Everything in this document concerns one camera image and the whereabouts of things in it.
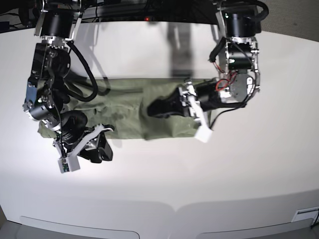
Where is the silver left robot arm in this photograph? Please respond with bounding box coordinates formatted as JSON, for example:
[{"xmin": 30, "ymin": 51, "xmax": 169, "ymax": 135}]
[{"xmin": 147, "ymin": 0, "xmax": 269, "ymax": 119}]

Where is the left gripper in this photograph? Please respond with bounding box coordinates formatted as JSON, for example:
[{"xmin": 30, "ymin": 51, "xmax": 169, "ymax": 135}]
[{"xmin": 147, "ymin": 80, "xmax": 224, "ymax": 119}]

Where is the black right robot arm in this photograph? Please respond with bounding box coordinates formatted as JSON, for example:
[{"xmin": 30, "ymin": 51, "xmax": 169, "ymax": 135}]
[{"xmin": 22, "ymin": 0, "xmax": 114, "ymax": 170}]

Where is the green T-shirt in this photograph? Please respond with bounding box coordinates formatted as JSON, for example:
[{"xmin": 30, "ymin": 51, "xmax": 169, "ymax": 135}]
[{"xmin": 37, "ymin": 77, "xmax": 217, "ymax": 140}]

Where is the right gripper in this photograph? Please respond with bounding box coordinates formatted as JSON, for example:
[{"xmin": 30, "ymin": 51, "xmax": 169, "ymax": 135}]
[{"xmin": 58, "ymin": 111, "xmax": 115, "ymax": 163}]

